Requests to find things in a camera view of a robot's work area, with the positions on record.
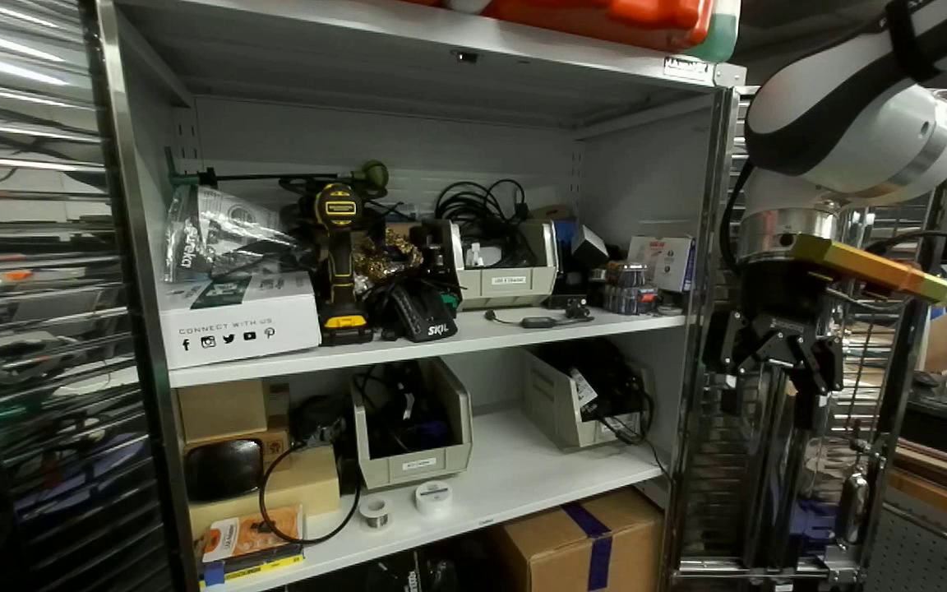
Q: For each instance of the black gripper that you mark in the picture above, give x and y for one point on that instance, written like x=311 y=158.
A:
x=781 y=291

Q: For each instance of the white black Franka robot arm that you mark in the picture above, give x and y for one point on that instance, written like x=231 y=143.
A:
x=858 y=118

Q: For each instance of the small dark box stack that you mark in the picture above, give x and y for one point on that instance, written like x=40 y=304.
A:
x=629 y=291

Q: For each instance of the cardboard box with blue tape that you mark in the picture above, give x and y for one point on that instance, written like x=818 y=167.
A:
x=576 y=548

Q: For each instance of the flat tan cardboard box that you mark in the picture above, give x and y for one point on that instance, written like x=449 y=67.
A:
x=304 y=482

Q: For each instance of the white printed product box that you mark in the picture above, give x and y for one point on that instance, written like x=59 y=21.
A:
x=243 y=318

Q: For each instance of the small plain cardboard box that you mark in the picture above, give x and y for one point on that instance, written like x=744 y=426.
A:
x=222 y=410

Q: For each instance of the beige bin with white label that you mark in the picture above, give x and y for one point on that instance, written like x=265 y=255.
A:
x=558 y=411

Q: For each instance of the beige bin with Ethernet label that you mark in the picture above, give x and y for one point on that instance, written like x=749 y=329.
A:
x=509 y=283

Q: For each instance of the metal shelving unit white shelves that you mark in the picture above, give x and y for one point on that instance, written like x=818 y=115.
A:
x=519 y=473

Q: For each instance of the teal plastic container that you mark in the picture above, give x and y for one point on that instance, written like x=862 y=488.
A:
x=721 y=27

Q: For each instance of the black battery charger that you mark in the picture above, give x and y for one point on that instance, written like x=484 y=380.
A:
x=420 y=306

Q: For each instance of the white tape roll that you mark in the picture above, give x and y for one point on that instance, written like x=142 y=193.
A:
x=432 y=497

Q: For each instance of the orange plastic case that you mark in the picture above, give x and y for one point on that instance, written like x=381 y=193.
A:
x=607 y=16

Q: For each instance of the beige bin with black items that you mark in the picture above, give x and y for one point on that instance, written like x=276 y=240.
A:
x=413 y=465

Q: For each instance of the small grey tape roll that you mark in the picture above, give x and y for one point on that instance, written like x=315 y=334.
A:
x=375 y=511

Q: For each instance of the yellow black power drill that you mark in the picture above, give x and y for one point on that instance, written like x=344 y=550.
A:
x=340 y=259

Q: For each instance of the green black rod tool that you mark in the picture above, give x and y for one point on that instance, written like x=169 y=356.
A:
x=265 y=175

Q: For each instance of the colourful orange yellow book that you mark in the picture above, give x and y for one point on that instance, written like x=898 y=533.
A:
x=249 y=544

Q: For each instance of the black rounded pouch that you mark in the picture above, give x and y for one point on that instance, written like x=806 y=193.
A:
x=225 y=467

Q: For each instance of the clear plastic bag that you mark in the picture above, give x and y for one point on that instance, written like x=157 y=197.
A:
x=222 y=232

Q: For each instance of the silver slatted metal shutter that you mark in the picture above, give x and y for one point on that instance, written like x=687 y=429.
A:
x=49 y=275

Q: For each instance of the olive bar-shaped wrist camera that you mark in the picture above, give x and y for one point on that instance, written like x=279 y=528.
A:
x=872 y=268

